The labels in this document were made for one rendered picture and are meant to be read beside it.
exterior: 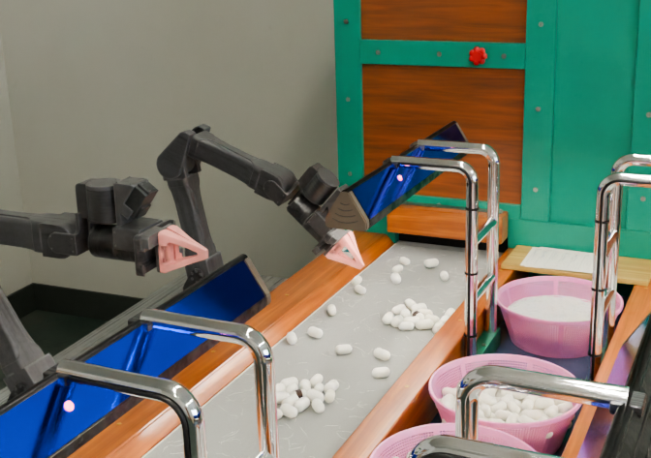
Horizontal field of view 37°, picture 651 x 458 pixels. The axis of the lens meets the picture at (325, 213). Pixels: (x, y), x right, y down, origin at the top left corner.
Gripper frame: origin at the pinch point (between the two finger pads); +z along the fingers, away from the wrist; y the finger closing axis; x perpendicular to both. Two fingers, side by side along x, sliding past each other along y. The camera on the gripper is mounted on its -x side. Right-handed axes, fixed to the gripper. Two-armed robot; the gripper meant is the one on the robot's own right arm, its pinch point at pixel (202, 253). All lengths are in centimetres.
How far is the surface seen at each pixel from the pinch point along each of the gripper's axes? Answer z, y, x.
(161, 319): 14.0, -33.2, -4.6
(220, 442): 0.8, 0.6, 33.2
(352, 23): -17, 106, -24
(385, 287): 3, 75, 33
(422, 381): 27.0, 28.0, 30.3
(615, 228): 55, 63, 9
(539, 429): 49, 20, 31
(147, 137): -131, 181, 30
